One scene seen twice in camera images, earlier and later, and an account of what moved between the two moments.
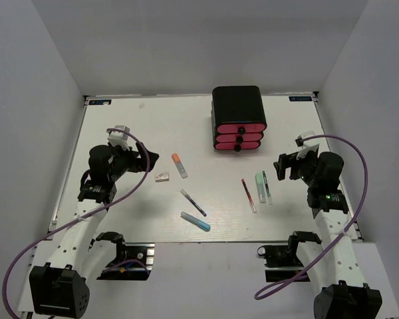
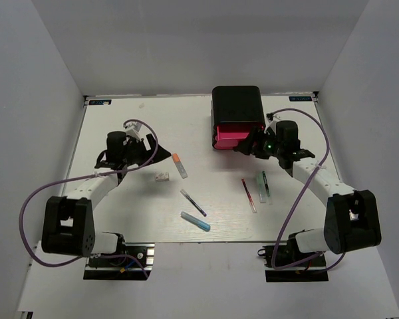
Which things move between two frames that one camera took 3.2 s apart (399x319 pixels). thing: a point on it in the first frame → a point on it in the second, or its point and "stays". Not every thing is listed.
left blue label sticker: (100, 102) stays
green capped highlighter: (260, 185) stays
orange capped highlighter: (179, 165) stays
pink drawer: (241, 127) → (231, 135)
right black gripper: (287, 161) → (258, 135)
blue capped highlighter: (202, 225) stays
